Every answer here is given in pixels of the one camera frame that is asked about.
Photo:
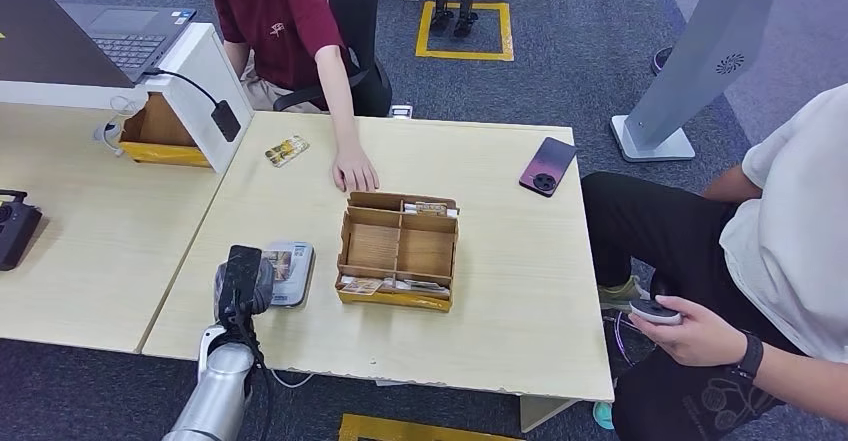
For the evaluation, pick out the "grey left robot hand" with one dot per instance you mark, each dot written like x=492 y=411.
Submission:
x=267 y=286

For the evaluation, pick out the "person's left hand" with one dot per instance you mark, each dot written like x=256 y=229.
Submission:
x=696 y=335
x=354 y=172

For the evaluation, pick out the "grey card reader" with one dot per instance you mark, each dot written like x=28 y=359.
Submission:
x=301 y=272

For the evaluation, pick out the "white handheld remote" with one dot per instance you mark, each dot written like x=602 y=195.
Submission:
x=652 y=312

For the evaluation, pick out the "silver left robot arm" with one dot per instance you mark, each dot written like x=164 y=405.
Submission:
x=218 y=392

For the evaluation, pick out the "person's right forearm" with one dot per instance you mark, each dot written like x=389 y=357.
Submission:
x=732 y=186

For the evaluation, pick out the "person's left forearm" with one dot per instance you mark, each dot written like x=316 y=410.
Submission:
x=802 y=385
x=338 y=100

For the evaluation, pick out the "stack of room key cards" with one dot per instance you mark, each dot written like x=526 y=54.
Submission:
x=430 y=209

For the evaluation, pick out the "printed card in organizer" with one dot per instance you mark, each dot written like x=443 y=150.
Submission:
x=361 y=286

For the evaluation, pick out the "person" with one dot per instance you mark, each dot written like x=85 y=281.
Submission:
x=788 y=239
x=278 y=20

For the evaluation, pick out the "black wristwatch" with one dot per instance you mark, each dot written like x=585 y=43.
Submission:
x=750 y=355

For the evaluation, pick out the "chrome chair base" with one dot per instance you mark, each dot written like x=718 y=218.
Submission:
x=623 y=345

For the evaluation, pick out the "small white floor box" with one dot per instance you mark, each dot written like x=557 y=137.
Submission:
x=401 y=111

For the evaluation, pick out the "cardboard organizer box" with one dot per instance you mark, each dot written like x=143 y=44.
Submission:
x=374 y=246

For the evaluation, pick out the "green sneaker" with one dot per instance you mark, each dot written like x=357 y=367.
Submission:
x=623 y=295

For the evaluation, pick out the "teal shoe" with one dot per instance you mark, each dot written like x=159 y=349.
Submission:
x=603 y=417

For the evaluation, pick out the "stack of white cards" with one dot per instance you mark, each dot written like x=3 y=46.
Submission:
x=417 y=286

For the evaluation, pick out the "black power adapter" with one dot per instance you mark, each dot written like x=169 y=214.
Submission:
x=226 y=120

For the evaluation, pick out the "black office chair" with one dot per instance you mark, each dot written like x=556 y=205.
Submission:
x=361 y=27

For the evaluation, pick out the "cardboard box with yellow tape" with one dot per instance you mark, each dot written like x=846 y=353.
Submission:
x=161 y=153

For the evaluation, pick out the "white laptop riser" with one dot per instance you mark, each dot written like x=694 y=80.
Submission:
x=199 y=74

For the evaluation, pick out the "purple smartphone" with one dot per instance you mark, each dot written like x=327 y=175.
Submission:
x=547 y=166

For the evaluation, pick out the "small black humanoid robot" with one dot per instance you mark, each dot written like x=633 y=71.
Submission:
x=464 y=1

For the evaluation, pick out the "black handheld controller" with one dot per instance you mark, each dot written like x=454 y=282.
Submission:
x=16 y=232

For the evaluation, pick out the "dark purple shoe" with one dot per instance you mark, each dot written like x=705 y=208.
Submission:
x=660 y=60

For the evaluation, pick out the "grey kiosk stand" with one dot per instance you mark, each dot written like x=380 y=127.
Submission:
x=702 y=47

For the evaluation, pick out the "dark grey laptop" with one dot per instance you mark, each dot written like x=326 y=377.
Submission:
x=53 y=34

